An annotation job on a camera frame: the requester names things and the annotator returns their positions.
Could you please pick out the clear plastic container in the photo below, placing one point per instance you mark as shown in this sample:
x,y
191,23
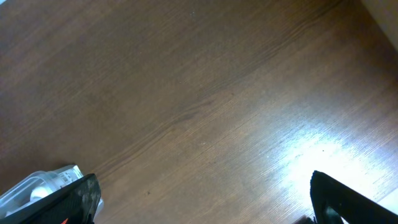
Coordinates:
x,y
35,187

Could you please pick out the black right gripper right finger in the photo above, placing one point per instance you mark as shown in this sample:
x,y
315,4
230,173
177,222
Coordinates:
x,y
334,202

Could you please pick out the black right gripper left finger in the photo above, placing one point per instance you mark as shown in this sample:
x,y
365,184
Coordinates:
x,y
75,204

